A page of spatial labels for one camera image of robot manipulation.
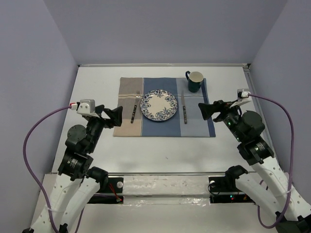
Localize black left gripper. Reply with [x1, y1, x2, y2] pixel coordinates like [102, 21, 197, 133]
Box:
[87, 104, 123, 152]

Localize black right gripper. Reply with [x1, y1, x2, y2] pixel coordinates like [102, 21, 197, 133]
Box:
[199, 99, 244, 142]

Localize blue beige checked cloth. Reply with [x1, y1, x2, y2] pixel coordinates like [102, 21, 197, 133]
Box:
[113, 77, 216, 137]

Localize silver knife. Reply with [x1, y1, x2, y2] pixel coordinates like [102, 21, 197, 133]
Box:
[181, 91, 188, 124]

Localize silver fork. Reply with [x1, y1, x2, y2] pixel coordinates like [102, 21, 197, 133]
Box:
[131, 90, 141, 124]

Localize dark green mug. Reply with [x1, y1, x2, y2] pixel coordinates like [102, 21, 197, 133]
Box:
[185, 71, 204, 93]

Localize blue white patterned plate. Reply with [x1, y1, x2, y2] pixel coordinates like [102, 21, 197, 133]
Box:
[140, 89, 178, 121]

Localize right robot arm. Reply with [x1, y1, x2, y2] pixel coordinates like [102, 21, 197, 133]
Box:
[198, 100, 311, 233]

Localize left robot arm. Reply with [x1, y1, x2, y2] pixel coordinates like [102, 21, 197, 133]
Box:
[22, 100, 123, 233]

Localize white taped front board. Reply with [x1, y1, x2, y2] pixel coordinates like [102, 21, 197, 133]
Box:
[122, 175, 209, 197]

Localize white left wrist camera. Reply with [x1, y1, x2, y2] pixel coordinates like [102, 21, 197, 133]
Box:
[69, 99, 98, 117]

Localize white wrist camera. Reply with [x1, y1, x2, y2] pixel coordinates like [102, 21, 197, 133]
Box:
[229, 88, 252, 108]
[69, 99, 98, 117]

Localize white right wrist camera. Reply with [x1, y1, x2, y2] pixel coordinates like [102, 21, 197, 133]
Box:
[229, 88, 252, 108]

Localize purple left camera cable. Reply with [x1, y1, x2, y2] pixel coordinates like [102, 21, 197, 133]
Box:
[23, 105, 86, 233]

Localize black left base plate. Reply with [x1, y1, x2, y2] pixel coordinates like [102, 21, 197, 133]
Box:
[88, 177, 124, 204]

